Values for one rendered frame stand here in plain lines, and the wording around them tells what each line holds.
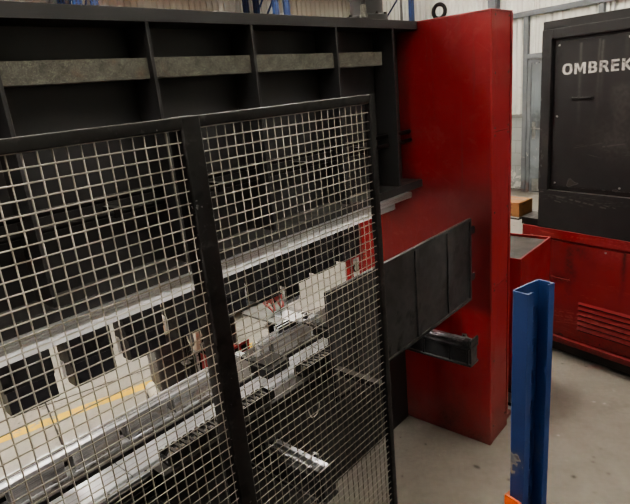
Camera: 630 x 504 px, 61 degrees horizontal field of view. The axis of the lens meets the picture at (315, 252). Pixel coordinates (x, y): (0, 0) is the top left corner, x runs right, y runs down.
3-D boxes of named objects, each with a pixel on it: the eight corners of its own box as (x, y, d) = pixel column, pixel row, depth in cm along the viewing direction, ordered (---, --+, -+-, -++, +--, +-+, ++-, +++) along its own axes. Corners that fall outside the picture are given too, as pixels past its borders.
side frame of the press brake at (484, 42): (389, 384, 379) (368, 34, 312) (508, 424, 323) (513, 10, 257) (368, 400, 361) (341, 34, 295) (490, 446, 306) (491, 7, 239)
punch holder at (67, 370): (106, 362, 190) (96, 319, 186) (118, 368, 185) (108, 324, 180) (64, 380, 180) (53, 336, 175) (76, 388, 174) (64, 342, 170)
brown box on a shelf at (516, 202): (513, 207, 428) (513, 192, 424) (542, 212, 407) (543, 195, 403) (489, 215, 412) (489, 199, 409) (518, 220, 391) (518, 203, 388)
